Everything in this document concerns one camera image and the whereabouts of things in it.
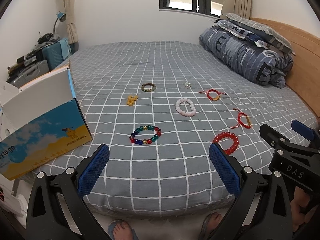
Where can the grey checked bed sheet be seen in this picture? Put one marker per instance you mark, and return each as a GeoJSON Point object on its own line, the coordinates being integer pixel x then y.
{"type": "Point", "coordinates": [134, 100]}

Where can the person's foot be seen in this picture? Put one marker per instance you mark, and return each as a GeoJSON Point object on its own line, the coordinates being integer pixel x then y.
{"type": "Point", "coordinates": [209, 224]}
{"type": "Point", "coordinates": [121, 230]}

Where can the folded blue patterned duvet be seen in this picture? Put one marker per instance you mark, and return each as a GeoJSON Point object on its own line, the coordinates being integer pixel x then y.
{"type": "Point", "coordinates": [258, 65]}

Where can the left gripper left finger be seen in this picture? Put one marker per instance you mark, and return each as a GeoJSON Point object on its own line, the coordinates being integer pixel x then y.
{"type": "Point", "coordinates": [45, 217]}

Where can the white pearl earrings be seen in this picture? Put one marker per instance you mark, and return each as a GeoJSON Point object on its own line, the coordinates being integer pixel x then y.
{"type": "Point", "coordinates": [187, 85]}

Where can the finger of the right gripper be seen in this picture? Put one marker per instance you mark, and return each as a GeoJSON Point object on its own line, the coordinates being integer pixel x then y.
{"type": "Point", "coordinates": [303, 130]}
{"type": "Point", "coordinates": [272, 137]}

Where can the blue desk lamp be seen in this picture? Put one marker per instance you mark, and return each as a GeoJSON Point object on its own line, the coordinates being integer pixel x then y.
{"type": "Point", "coordinates": [60, 17]}

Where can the grey suitcase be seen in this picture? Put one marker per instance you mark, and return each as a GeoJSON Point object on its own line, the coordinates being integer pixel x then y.
{"type": "Point", "coordinates": [28, 74]}

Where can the person's right hand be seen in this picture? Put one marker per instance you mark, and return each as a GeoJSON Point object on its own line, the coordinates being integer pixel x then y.
{"type": "Point", "coordinates": [298, 204]}

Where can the teal suitcase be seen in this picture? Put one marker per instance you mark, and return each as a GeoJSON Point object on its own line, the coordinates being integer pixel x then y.
{"type": "Point", "coordinates": [56, 53]}

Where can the person's left foot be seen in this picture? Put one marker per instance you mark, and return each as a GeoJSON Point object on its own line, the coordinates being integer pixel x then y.
{"type": "Point", "coordinates": [121, 230]}

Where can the grey patterned pillow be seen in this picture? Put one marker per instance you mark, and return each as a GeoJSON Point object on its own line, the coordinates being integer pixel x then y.
{"type": "Point", "coordinates": [257, 33]}

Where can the person's right foot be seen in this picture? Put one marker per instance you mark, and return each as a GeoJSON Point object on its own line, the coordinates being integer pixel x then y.
{"type": "Point", "coordinates": [209, 224]}

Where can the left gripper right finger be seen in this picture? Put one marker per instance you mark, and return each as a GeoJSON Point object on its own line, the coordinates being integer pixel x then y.
{"type": "Point", "coordinates": [261, 207]}

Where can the blue yellow cardboard box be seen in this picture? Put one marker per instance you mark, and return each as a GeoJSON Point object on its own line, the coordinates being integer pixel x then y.
{"type": "Point", "coordinates": [40, 121]}

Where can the beige left curtain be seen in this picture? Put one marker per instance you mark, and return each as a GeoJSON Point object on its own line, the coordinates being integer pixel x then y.
{"type": "Point", "coordinates": [68, 7]}

